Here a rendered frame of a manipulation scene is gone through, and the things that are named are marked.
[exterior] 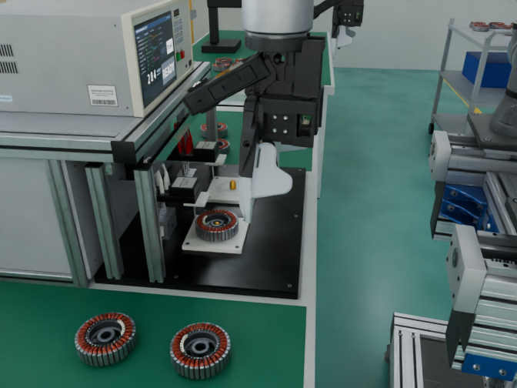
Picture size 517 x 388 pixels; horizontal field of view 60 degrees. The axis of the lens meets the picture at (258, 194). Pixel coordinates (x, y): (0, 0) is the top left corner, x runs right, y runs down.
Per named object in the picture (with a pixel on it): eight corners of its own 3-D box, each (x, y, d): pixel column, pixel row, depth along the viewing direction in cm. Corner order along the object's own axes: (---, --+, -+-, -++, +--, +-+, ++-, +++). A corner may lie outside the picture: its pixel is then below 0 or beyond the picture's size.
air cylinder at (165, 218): (177, 224, 123) (175, 207, 121) (168, 239, 117) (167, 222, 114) (158, 223, 124) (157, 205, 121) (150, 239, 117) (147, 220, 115)
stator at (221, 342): (231, 334, 91) (231, 320, 89) (228, 381, 81) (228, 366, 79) (176, 334, 91) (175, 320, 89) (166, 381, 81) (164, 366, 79)
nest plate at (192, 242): (249, 222, 124) (249, 218, 124) (241, 254, 111) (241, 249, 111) (196, 218, 126) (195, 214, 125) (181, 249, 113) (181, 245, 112)
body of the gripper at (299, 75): (311, 155, 50) (318, 41, 44) (238, 147, 52) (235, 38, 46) (321, 131, 57) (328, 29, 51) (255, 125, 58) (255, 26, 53)
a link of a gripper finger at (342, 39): (350, 55, 124) (354, 23, 125) (328, 54, 126) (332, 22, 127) (350, 60, 127) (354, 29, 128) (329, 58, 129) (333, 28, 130)
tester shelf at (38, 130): (211, 75, 145) (210, 61, 143) (136, 164, 86) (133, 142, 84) (81, 71, 150) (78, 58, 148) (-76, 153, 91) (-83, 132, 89)
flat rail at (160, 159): (211, 95, 146) (211, 86, 144) (148, 184, 92) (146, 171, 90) (208, 95, 146) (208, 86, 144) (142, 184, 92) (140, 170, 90)
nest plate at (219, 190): (259, 182, 146) (259, 178, 145) (254, 205, 132) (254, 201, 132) (214, 179, 147) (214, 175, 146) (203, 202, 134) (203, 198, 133)
